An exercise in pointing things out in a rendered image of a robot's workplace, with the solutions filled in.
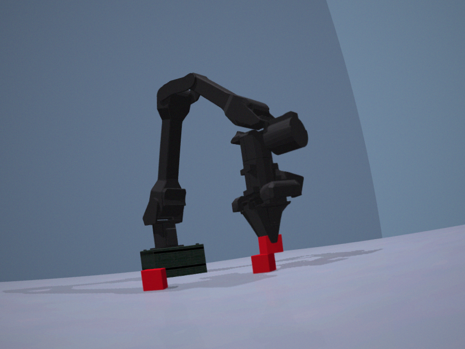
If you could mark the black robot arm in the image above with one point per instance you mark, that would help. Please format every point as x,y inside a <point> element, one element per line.
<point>167,200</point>

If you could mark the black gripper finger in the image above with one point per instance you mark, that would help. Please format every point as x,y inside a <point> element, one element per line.
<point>270,215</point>
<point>254,220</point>

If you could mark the red cube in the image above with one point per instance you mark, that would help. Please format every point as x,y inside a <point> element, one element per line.
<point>154,279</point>
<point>266,247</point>
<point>263,263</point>

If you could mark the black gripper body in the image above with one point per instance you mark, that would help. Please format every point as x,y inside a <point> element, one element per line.
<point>261,185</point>

